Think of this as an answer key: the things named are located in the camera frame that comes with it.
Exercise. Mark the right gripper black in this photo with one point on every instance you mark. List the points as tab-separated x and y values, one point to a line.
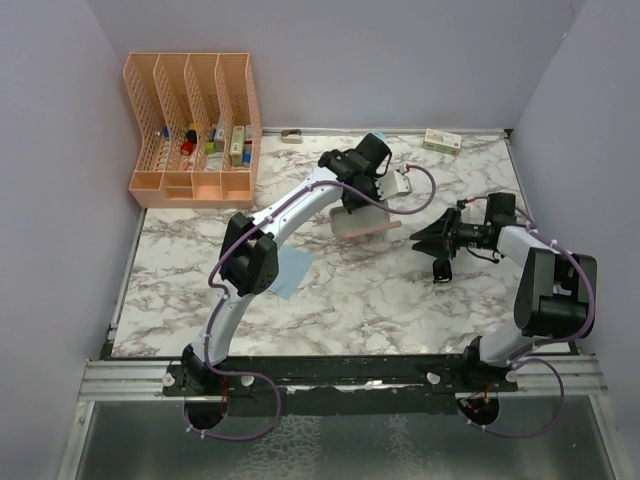
441	238

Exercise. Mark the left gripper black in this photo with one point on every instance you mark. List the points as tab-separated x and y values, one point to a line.
351	205

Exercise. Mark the pink glasses case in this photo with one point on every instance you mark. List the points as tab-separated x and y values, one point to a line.
364	222

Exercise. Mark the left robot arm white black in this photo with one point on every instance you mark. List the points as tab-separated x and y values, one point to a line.
248	262

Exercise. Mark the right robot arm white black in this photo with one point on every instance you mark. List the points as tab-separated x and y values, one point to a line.
556	297

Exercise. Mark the black sunglasses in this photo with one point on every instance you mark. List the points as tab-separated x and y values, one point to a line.
442	271

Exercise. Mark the light blue cleaning cloth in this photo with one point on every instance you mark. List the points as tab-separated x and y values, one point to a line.
293	266

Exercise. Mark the small white green box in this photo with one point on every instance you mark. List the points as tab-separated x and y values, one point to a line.
442	142

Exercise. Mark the green white box in organizer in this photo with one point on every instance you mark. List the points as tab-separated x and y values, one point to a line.
236	149

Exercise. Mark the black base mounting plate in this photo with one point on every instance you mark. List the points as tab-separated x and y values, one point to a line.
333	385

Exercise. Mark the red black small bottle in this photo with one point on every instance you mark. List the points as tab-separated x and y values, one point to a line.
190	142

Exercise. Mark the peach desk file organizer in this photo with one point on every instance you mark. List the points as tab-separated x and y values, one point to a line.
201	129

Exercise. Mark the aluminium rail frame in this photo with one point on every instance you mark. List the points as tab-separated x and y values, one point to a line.
123	381

